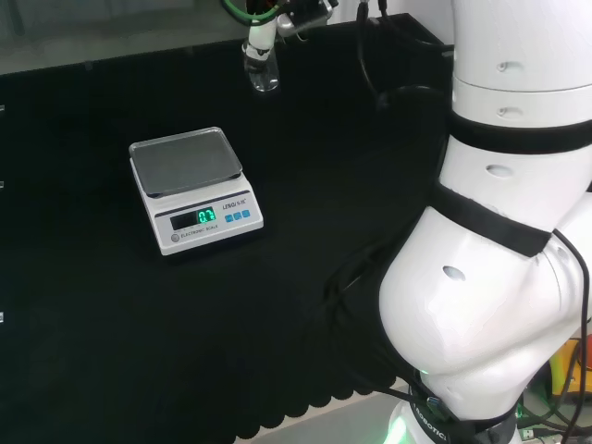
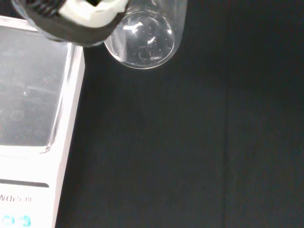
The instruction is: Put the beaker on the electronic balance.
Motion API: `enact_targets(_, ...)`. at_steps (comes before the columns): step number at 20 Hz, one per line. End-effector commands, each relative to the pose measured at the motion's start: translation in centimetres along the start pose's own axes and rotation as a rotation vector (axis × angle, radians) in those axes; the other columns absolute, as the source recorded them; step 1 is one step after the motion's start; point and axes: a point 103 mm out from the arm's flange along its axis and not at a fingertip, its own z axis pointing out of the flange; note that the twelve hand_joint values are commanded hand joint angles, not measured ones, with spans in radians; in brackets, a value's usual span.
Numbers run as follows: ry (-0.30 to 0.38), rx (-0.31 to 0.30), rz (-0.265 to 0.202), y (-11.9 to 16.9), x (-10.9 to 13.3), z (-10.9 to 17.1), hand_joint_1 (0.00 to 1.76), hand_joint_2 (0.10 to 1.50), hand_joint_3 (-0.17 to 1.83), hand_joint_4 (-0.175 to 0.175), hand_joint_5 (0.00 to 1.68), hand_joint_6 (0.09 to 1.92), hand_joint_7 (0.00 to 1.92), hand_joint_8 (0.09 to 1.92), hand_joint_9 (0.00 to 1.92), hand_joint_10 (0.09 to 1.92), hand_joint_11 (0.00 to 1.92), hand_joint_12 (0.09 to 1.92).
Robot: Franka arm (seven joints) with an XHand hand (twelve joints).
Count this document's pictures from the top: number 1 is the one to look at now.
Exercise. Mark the black bench cloth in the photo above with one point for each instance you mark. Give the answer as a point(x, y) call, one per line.
point(92, 324)

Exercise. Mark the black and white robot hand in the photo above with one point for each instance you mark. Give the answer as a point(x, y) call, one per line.
point(261, 37)

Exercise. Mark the yellow stop button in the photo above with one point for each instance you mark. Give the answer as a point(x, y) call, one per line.
point(566, 365)

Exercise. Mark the white electronic balance steel pan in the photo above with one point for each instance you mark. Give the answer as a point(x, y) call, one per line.
point(203, 231)

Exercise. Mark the small clear glass beaker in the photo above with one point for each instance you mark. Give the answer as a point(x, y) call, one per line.
point(264, 76)

